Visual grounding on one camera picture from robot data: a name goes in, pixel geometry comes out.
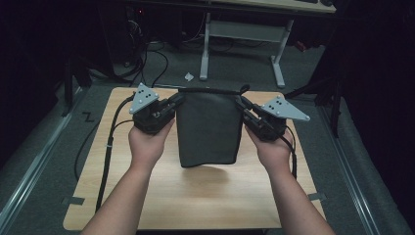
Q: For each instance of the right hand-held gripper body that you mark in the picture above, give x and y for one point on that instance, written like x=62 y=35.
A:
x=270 y=125

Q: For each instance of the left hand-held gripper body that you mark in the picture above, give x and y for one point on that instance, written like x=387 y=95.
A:
x=150 y=117

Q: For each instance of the grey and yellow bag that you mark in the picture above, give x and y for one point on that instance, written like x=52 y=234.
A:
x=208 y=130

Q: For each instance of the person's right hand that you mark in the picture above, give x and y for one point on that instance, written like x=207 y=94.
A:
x=275 y=155

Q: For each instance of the person's left hand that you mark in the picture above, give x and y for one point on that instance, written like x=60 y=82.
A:
x=147 y=148

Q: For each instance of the white paper scrap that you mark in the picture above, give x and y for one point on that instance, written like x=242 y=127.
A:
x=189 y=76

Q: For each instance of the black metal stand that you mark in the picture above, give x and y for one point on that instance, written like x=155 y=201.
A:
x=68 y=91
x=336 y=111

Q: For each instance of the white-legged desk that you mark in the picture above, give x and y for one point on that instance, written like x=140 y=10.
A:
x=244 y=31

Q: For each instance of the dark computer tower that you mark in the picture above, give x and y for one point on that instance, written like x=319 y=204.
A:
x=135 y=32

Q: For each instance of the small red object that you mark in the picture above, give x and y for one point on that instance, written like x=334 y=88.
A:
x=300 y=46

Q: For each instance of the grey tape piece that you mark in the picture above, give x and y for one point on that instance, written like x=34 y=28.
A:
x=73 y=200
x=316 y=196

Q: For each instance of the metal floor rail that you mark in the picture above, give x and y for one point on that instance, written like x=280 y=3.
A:
x=345 y=169
x=32 y=166

